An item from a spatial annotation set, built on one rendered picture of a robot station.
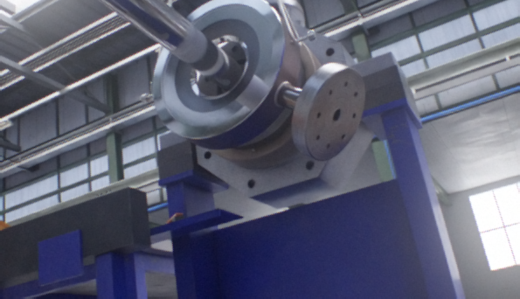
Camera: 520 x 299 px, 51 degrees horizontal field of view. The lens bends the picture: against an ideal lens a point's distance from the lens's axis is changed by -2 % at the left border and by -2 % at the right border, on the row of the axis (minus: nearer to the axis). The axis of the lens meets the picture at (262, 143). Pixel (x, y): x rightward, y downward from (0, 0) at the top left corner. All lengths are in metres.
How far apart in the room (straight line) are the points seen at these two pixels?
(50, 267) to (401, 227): 0.88
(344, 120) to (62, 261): 0.76
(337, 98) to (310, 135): 0.10
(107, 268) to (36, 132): 11.40
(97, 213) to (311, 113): 0.61
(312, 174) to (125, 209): 0.47
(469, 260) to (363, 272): 11.49
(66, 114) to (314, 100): 11.23
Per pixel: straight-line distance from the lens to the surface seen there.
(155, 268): 1.90
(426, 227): 1.31
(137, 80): 11.10
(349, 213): 1.50
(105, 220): 1.38
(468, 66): 7.83
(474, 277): 12.91
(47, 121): 12.55
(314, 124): 1.08
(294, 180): 1.43
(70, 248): 1.43
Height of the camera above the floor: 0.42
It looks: 22 degrees up
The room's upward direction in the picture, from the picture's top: 10 degrees counter-clockwise
